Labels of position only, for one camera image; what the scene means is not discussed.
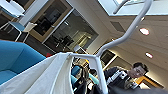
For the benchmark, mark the white square table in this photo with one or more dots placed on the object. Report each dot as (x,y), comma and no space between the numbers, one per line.
(11,6)

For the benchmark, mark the person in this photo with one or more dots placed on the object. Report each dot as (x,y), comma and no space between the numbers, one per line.
(133,75)

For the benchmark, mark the blue sofa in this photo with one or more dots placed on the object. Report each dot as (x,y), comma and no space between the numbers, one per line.
(16,56)

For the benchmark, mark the round ceiling light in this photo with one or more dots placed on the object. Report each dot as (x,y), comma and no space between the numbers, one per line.
(149,55)
(144,31)

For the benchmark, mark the white chair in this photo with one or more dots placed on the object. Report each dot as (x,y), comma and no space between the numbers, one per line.
(23,28)

